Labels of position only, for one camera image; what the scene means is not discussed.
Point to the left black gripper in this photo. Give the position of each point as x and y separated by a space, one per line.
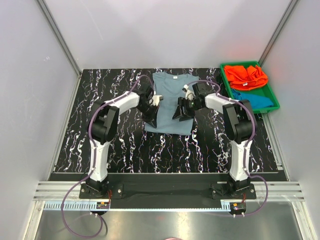
151 119

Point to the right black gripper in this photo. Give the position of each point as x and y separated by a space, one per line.
179 112

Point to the grey-blue t shirt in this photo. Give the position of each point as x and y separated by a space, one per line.
171 88

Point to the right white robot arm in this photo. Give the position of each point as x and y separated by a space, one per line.
239 125

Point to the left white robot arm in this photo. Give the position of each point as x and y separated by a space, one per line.
102 128

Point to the orange t shirt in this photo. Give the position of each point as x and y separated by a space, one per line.
243 78

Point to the teal blue t shirt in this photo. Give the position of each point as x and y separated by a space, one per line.
256 101

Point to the green plastic bin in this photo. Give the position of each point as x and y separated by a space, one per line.
265 91

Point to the left small connector box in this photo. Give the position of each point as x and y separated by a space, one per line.
103 204

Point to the small connector box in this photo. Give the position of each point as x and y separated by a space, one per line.
103 204
238 208

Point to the right small connector box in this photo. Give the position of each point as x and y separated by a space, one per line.
238 208

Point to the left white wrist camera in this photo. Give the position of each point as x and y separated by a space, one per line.
155 100

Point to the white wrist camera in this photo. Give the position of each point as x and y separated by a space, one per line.
155 100
189 94

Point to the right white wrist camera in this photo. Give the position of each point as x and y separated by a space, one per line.
189 94

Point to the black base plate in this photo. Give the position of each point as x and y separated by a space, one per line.
167 190

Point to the right aluminium corner post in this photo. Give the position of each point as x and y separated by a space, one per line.
278 30

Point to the aluminium corner post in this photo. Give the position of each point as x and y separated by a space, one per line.
278 30
58 35

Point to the white slotted cable duct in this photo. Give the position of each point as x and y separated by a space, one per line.
75 205

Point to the aluminium rail frame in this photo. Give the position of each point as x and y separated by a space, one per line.
278 191

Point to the left aluminium corner post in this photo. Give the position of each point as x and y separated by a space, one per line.
58 35

